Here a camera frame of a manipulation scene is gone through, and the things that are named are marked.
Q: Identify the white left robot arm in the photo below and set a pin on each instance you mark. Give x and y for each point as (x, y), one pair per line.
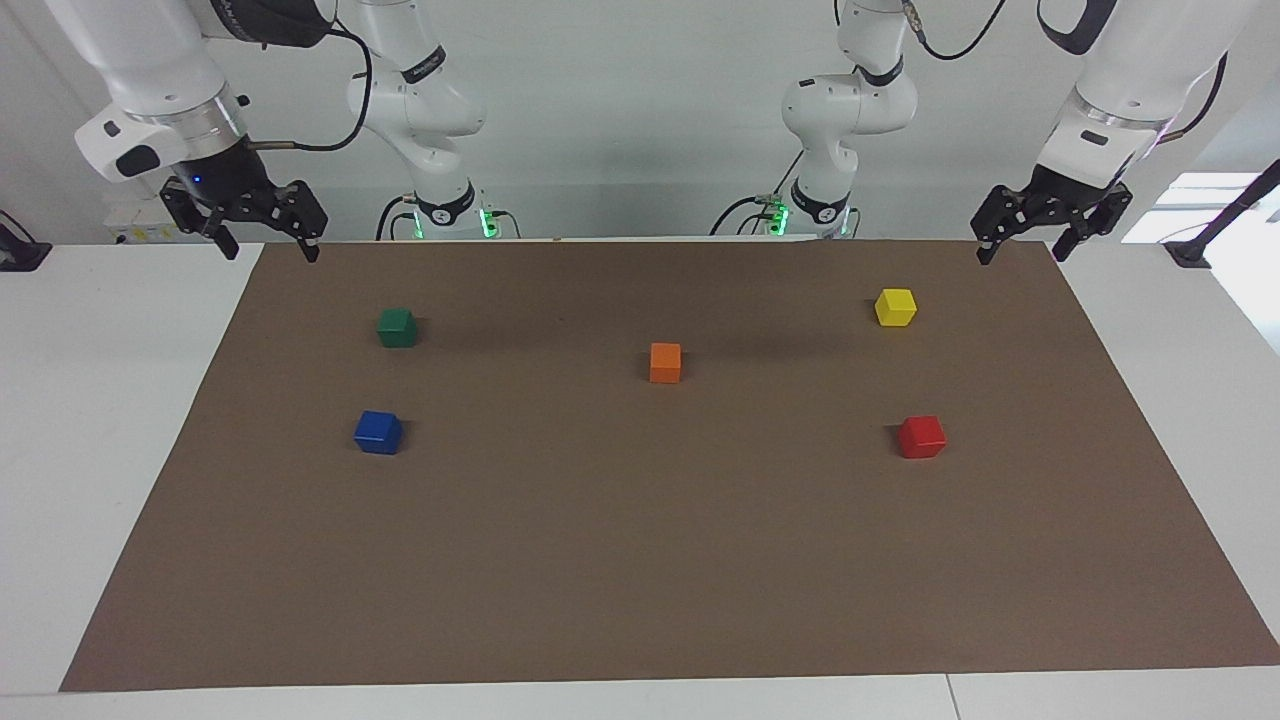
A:
(1130, 60)

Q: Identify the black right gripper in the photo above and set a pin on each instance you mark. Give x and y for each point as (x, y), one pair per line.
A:
(235, 185)

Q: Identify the yellow wooden block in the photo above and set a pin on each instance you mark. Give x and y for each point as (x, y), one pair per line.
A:
(895, 308)

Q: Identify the blue wooden block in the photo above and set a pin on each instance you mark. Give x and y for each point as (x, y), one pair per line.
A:
(378, 433)

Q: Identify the black clamp mount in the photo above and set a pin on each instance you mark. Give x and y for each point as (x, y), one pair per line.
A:
(20, 255)

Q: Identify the red wooden block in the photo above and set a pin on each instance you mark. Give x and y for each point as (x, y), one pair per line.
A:
(921, 438)

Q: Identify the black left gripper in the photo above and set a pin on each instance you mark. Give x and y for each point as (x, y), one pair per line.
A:
(1060, 200)

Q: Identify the black angled stand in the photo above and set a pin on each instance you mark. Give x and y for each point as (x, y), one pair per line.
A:
(1190, 250)

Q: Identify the brown table mat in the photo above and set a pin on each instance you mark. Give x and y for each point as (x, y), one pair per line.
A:
(640, 550)

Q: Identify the white power box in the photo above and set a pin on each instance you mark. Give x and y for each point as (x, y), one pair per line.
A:
(130, 225)

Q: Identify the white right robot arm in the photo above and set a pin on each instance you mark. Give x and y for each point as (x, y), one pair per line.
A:
(150, 50)

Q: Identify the green wooden block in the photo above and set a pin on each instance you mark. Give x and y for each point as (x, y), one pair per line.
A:
(397, 328)

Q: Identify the orange wooden block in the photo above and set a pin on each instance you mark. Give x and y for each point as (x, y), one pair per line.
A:
(665, 363)

